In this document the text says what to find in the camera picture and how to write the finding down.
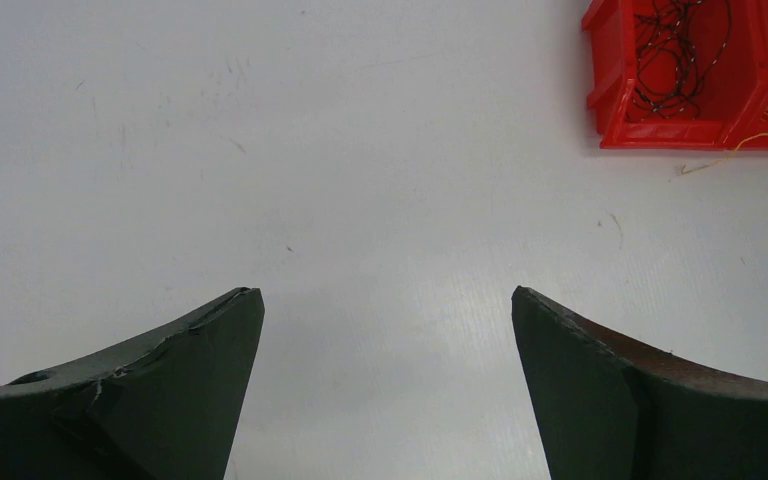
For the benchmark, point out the left red bin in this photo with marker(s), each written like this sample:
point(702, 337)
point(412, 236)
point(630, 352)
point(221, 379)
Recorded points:
point(672, 74)

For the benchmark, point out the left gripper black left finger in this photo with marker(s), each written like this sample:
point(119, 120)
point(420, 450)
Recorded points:
point(164, 404)

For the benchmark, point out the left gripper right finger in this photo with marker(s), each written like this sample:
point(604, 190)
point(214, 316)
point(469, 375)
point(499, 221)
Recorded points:
point(608, 406)

